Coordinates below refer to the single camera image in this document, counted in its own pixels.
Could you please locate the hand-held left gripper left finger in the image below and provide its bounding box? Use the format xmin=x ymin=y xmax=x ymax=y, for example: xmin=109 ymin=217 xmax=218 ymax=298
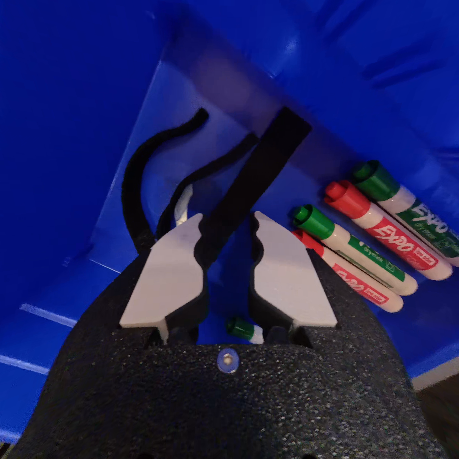
xmin=119 ymin=213 xmax=210 ymax=341

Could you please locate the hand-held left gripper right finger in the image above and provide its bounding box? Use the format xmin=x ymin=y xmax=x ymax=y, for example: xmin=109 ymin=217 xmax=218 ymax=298
xmin=248 ymin=211 xmax=339 ymax=341

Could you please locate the blue plastic bin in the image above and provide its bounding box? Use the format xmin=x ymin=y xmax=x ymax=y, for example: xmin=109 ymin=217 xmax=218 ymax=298
xmin=0 ymin=0 xmax=459 ymax=442

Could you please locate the wide black velcro strap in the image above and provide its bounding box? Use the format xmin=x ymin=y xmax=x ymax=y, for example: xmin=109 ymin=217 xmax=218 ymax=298
xmin=195 ymin=108 xmax=313 ymax=267

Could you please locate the red dry erase marker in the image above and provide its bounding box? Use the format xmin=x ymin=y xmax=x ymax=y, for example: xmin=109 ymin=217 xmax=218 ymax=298
xmin=291 ymin=230 xmax=404 ymax=313
xmin=323 ymin=180 xmax=454 ymax=281

